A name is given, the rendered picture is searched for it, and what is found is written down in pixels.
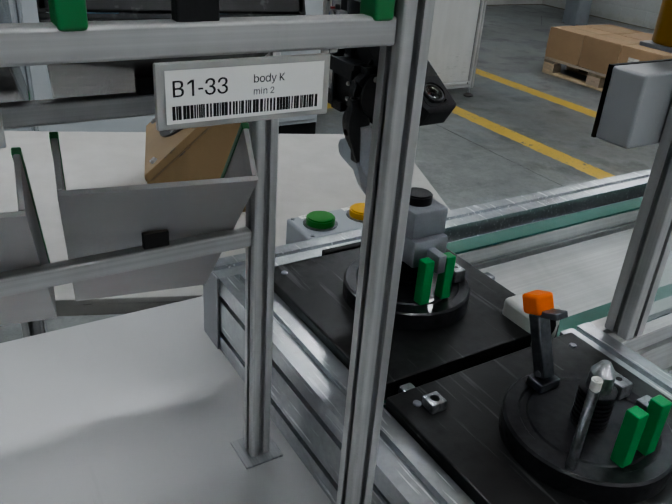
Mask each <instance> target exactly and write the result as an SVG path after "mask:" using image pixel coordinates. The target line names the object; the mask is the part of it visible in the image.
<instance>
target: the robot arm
mask: <svg viewBox="0 0 672 504"><path fill-rule="evenodd" d="M360 3H361V0H341V9H342V10H345V11H347V12H348V14H360ZM379 50H380V46H377V47H359V48H341V49H338V51H337V52H332V53H330V69H331V70H332V84H331V93H330V92H329V91H328V103H329V104H331V107H332V108H334V109H336V110H338V111H340V112H344V111H345V112H344V114H343V118H342V126H343V132H344V136H345V137H344V138H341V139H340V140H339V144H338V149H339V153H340V155H341V157H342V158H343V159H344V160H345V161H346V162H347V164H348V165H349V166H350V167H351V168H352V169H353V171H354V175H355V177H356V180H357V183H358V185H359V187H360V189H361V190H362V191H363V193H364V194H365V195H366V187H367V176H368V166H369V155H370V145H371V134H372V127H371V126H369V125H370V123H372V124H373V113H374V103H375V92H376V82H377V71H378V61H379ZM455 107H456V102H455V101H454V99H453V98H452V96H451V95H450V93H449V92H448V90H447V89H446V87H445V85H444V84H443V82H442V81H441V79H440V78H439V76H438V75H437V73H436V72H435V70H434V68H433V67H432V65H431V64H430V62H429V61H427V69H426V77H425V85H424V93H423V100H422V108H421V116H420V124H419V126H423V125H431V124H438V123H444V122H445V120H446V119H447V118H448V116H449V115H450V114H451V112H452V111H453V110H454V108H455ZM369 122H370V123H369Z"/></svg>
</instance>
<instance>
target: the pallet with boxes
mask: <svg viewBox="0 0 672 504"><path fill-rule="evenodd" d="M652 36H653V34H649V33H644V32H641V31H637V30H632V29H628V28H624V27H619V26H615V25H611V24H609V25H579V26H557V27H551V29H550V33H549V38H548V42H547V47H546V53H545V59H544V64H543V68H542V72H543V73H546V74H549V75H552V76H555V77H558V78H562V79H565V80H568V81H571V82H574V83H577V84H580V85H583V86H586V87H589V88H592V89H595V90H598V91H601V92H602V90H603V86H604V82H605V78H606V74H607V70H608V66H609V64H616V63H627V62H639V61H650V60H662V59H672V53H669V52H665V51H661V50H657V49H653V48H649V47H645V46H641V45H639V44H640V41H646V40H652ZM560 63H561V64H564V65H567V66H566V70H569V71H572V72H575V73H578V74H581V75H584V76H587V78H586V81H584V80H580V79H577V78H574V77H571V76H568V75H565V74H562V73H560V71H561V65H560Z"/></svg>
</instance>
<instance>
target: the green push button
mask: <svg viewBox="0 0 672 504"><path fill-rule="evenodd" d="M306 224H307V225H308V226H310V227H312V228H316V229H328V228H332V227H333V226H334V225H335V216H334V215H333V214H332V213H330V212H327V211H312V212H310V213H309V214H307V216H306Z"/></svg>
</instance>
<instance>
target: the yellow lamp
mask: <svg viewBox="0 0 672 504"><path fill-rule="evenodd" d="M652 41H653V42H654V43H656V44H659V45H663V46H667V47H672V0H662V3H661V7H660V11H659V14H658V18H657V22H656V25H655V29H654V33H653V36H652Z"/></svg>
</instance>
